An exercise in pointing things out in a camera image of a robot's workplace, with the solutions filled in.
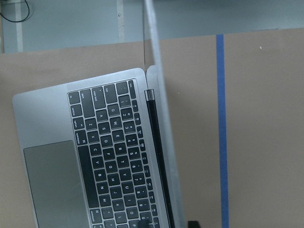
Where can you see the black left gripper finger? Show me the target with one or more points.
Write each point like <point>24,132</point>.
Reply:
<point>143,224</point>

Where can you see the grey laptop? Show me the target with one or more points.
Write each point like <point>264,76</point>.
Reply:
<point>99,152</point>

